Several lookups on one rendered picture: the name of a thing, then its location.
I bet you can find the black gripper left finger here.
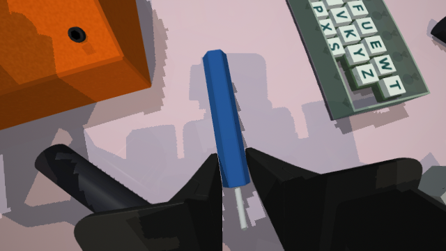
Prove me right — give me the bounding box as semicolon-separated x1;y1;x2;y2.
73;153;222;251

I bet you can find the black cylinder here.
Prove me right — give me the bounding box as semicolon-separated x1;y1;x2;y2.
34;144;151;213
431;16;446;43

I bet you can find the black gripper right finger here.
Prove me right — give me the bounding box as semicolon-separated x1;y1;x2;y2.
245;147;423;251

